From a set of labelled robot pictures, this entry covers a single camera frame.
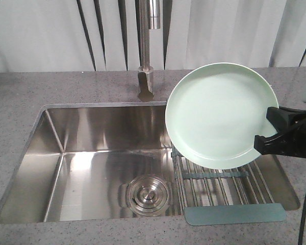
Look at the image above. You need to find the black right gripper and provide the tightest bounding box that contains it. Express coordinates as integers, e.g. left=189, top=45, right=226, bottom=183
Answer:
left=254, top=107, right=306, bottom=158

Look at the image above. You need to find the light green round plate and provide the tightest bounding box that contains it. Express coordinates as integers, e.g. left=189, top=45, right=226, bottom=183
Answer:
left=165, top=62, right=278, bottom=169

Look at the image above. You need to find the grey sink drying rack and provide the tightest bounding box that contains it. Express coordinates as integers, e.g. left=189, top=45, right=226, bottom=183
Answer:
left=171, top=146, right=286, bottom=226

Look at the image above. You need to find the round steel sink drain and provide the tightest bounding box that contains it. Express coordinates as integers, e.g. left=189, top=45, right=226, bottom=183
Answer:
left=125, top=174, right=170, bottom=216

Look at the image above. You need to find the stainless steel sink basin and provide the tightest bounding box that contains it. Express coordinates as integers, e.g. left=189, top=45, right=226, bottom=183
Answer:
left=0, top=102, right=300, bottom=224

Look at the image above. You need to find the stainless steel kitchen faucet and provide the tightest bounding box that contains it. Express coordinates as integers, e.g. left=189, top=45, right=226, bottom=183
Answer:
left=138, top=0, right=161, bottom=102

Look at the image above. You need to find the white pleated curtain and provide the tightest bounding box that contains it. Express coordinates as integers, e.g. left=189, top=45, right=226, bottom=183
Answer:
left=0, top=1, right=306, bottom=72

